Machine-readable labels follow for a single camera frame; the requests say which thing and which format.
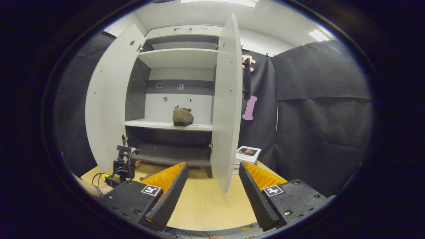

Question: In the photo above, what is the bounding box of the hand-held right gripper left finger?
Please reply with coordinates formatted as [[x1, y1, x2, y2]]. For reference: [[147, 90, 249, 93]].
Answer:
[[100, 162, 189, 229]]

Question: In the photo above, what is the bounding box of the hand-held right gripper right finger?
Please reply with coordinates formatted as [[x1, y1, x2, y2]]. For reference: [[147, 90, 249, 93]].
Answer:
[[238, 161, 336, 232]]

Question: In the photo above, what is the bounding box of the grey cabinet door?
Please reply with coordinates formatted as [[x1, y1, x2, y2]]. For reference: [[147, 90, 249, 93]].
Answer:
[[210, 13, 252, 194], [85, 24, 146, 173]]

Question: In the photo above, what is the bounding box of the brown fuzzy shoe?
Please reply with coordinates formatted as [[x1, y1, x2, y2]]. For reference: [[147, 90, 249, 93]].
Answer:
[[172, 106, 195, 127]]

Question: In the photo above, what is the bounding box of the grey shoe cabinet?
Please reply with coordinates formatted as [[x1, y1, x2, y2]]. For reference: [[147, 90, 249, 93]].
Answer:
[[125, 25, 223, 178]]

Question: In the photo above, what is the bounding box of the grey cabinet drawer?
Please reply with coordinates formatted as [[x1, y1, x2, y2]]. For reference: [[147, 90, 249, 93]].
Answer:
[[145, 25, 223, 40]]

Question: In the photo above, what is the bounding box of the white printed box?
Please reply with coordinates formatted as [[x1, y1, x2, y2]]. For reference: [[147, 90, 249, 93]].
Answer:
[[234, 145, 262, 175]]

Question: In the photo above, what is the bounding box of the black backdrop cloth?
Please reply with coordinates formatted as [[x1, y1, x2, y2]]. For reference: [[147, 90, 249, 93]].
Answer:
[[239, 50, 279, 166], [55, 32, 117, 177], [271, 40, 372, 197]]

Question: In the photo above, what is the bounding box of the small ceiling light panel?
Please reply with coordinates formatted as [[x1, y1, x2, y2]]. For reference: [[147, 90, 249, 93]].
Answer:
[[308, 29, 330, 42]]

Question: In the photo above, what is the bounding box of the large ceiling light panel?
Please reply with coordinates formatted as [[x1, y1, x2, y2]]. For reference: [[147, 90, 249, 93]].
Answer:
[[181, 0, 259, 8]]

